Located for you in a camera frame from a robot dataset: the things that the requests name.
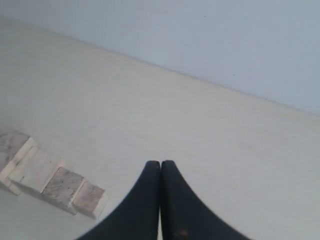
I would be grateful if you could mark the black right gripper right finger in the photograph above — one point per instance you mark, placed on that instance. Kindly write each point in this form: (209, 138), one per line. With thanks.
(183, 215)

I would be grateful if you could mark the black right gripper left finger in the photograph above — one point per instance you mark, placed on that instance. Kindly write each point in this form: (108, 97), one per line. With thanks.
(137, 216)

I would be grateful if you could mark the smallest wooden cube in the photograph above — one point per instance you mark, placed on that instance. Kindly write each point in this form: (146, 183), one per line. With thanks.
(90, 200)

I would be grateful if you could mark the third largest wooden cube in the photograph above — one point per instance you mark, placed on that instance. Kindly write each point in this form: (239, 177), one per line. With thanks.
(62, 189)

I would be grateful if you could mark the second largest wooden cube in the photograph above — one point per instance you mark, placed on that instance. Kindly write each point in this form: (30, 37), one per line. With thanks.
(35, 170)

